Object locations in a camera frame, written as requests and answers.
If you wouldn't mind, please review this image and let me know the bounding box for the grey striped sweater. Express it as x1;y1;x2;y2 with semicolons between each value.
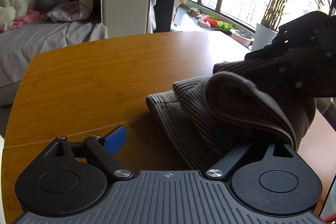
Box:
146;52;317;172

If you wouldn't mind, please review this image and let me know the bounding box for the sofa with grey sheet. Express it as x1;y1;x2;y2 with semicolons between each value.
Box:
0;17;108;106

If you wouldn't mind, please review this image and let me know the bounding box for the pink cloth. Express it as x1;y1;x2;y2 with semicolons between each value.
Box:
0;9;48;31

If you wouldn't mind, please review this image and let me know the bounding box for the white plant pot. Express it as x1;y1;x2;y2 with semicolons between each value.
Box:
251;23;279;52

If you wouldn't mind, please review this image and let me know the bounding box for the pink bowl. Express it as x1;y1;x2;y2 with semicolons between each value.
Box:
231;29;255;47

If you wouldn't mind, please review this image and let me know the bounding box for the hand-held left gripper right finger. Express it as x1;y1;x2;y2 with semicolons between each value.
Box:
206;130;301;182

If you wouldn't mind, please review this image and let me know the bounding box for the green seedling tray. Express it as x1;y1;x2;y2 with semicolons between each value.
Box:
217;21;235;32

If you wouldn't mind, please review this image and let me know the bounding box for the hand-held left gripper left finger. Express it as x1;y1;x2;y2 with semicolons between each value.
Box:
43;125;134;182

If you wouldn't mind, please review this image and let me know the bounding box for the white floral cloth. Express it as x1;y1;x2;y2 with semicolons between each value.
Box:
49;0;103;22

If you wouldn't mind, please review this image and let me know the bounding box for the red pot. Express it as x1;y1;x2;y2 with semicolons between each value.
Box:
203;16;218;28

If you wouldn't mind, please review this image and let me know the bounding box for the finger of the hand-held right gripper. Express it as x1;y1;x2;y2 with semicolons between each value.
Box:
245;11;336;60
294;56;336;97

